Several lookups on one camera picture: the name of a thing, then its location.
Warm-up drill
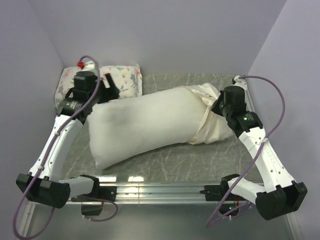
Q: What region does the cream satin pillowcase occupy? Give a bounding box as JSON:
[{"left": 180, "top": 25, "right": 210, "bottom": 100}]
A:
[{"left": 186, "top": 82, "right": 234, "bottom": 145}]

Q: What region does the white pillow insert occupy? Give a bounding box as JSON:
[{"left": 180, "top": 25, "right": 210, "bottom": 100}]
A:
[{"left": 87, "top": 87, "right": 207, "bottom": 170}]

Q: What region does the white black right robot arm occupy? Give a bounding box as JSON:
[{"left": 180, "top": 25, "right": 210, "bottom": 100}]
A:
[{"left": 212, "top": 85, "right": 308, "bottom": 220}]

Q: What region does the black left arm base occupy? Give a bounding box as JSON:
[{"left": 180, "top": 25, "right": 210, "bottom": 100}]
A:
[{"left": 69, "top": 174, "right": 119, "bottom": 222}]

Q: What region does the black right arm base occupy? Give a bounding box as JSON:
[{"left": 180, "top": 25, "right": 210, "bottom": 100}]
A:
[{"left": 199, "top": 173, "right": 251, "bottom": 220}]

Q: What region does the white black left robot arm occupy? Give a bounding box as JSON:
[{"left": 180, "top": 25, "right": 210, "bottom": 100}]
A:
[{"left": 16, "top": 71, "right": 120, "bottom": 209}]

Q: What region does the animal print patterned pillow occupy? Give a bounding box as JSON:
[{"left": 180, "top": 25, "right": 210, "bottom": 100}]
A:
[{"left": 54, "top": 64, "right": 143, "bottom": 107}]

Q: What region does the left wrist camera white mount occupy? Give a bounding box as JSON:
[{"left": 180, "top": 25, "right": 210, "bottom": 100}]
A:
[{"left": 77, "top": 60, "right": 98, "bottom": 75}]

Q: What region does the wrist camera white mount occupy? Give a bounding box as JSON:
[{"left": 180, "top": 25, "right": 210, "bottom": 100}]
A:
[
  {"left": 231, "top": 75, "right": 248, "bottom": 91},
  {"left": 77, "top": 60, "right": 98, "bottom": 75}
]

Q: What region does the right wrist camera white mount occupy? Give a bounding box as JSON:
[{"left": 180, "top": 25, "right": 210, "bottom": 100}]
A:
[{"left": 231, "top": 75, "right": 248, "bottom": 91}]

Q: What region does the aluminium mounting rail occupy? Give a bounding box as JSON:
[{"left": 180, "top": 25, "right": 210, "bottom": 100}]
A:
[{"left": 67, "top": 181, "right": 292, "bottom": 206}]

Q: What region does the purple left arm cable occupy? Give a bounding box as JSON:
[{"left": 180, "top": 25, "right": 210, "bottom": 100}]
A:
[{"left": 10, "top": 54, "right": 119, "bottom": 238}]

